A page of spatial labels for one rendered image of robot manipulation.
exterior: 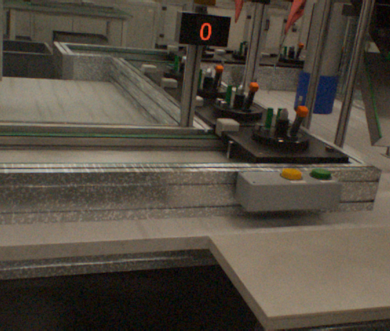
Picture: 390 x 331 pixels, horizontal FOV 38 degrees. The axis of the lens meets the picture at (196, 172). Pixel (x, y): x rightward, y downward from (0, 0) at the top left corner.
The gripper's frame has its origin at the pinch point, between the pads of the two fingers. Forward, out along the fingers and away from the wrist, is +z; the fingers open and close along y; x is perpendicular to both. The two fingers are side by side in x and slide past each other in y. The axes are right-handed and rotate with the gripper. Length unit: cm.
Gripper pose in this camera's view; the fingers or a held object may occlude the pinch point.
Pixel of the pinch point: (261, 23)
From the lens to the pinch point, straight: 111.8
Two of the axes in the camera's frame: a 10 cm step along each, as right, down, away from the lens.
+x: 0.6, 3.2, 9.5
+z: -2.9, 9.1, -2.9
